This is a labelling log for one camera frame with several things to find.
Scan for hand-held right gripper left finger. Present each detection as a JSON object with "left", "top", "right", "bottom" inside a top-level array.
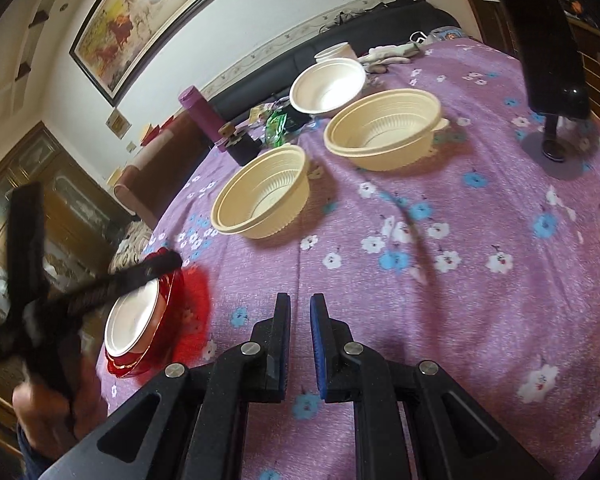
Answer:
[{"left": 40, "top": 292, "right": 292, "bottom": 480}]

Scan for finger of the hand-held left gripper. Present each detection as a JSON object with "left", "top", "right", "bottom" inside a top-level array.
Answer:
[
  {"left": 7, "top": 182, "right": 50, "bottom": 311},
  {"left": 65, "top": 251, "right": 183, "bottom": 317}
]

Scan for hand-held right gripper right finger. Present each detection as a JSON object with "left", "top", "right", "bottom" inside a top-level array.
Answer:
[{"left": 309, "top": 294, "right": 556, "bottom": 480}]

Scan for white plastic bowl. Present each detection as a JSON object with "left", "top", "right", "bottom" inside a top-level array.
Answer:
[
  {"left": 289, "top": 58, "right": 367, "bottom": 116},
  {"left": 104, "top": 280, "right": 161, "bottom": 357}
]

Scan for red glass plate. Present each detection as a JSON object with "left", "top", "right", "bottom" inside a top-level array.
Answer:
[{"left": 102, "top": 247, "right": 214, "bottom": 379}]

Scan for cream ribbed plastic bowl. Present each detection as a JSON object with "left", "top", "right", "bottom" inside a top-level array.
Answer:
[
  {"left": 211, "top": 144, "right": 312, "bottom": 240},
  {"left": 322, "top": 89, "right": 451, "bottom": 172}
]

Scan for person's left forearm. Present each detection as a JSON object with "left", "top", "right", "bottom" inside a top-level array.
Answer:
[{"left": 17, "top": 422, "right": 61, "bottom": 480}]

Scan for person's left hand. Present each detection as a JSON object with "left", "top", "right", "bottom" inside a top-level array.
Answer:
[{"left": 12, "top": 337, "right": 110, "bottom": 453}]

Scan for patterned cushion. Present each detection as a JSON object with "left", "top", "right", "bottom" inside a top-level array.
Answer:
[{"left": 109, "top": 222, "right": 154, "bottom": 276}]

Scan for carved wooden cabinet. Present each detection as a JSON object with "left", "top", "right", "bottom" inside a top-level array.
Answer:
[{"left": 0, "top": 120, "right": 133, "bottom": 411}]

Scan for brown armchair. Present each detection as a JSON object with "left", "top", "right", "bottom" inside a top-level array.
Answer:
[{"left": 112, "top": 110, "right": 217, "bottom": 231}]

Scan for red box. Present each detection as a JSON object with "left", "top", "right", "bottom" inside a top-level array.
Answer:
[{"left": 140, "top": 117, "right": 181, "bottom": 147}]

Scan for dark box with brass top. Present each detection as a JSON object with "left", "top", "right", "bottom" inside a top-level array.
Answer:
[{"left": 219, "top": 122, "right": 264, "bottom": 166}]

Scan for purple thermos bottle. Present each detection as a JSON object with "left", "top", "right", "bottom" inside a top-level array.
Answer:
[{"left": 178, "top": 86, "right": 226, "bottom": 153}]

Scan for green snack packet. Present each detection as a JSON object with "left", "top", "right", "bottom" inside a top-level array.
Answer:
[{"left": 265, "top": 110, "right": 292, "bottom": 149}]

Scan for framed horse painting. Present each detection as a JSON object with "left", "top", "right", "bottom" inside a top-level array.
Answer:
[{"left": 69, "top": 0, "right": 263, "bottom": 107}]

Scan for black sofa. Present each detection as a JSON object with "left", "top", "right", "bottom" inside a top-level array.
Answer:
[{"left": 207, "top": 0, "right": 463, "bottom": 122}]

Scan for white plastic jar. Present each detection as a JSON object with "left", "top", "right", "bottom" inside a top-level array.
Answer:
[{"left": 314, "top": 42, "right": 357, "bottom": 64}]

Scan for white gloves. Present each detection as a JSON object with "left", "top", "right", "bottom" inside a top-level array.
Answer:
[{"left": 357, "top": 42, "right": 424, "bottom": 75}]

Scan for grey phone stand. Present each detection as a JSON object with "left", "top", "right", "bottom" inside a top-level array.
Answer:
[{"left": 521, "top": 112, "right": 589, "bottom": 181}]

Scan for dark clothes pile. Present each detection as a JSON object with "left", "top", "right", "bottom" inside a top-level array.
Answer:
[{"left": 320, "top": 0, "right": 426, "bottom": 27}]

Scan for brown wooden shelf unit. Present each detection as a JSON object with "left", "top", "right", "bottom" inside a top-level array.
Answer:
[{"left": 450, "top": 0, "right": 600, "bottom": 131}]

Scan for black phone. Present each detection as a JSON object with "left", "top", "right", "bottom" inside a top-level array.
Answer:
[{"left": 482, "top": 0, "right": 592, "bottom": 120}]

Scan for small yellow wall picture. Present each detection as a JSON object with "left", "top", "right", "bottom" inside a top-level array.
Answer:
[{"left": 106, "top": 110, "right": 131, "bottom": 139}]

